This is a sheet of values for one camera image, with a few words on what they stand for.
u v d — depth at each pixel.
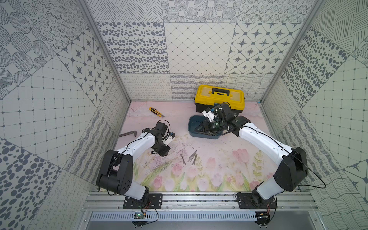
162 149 0.77
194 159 0.90
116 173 0.44
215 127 0.68
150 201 0.73
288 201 0.76
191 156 0.90
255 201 0.65
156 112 1.12
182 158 0.90
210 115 0.75
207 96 1.04
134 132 1.01
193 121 1.07
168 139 0.83
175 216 0.70
